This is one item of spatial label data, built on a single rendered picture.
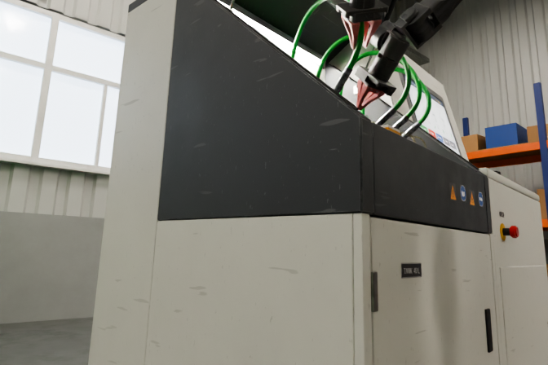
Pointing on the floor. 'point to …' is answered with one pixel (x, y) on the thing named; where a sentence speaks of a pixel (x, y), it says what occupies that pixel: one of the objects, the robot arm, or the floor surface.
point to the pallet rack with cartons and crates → (513, 147)
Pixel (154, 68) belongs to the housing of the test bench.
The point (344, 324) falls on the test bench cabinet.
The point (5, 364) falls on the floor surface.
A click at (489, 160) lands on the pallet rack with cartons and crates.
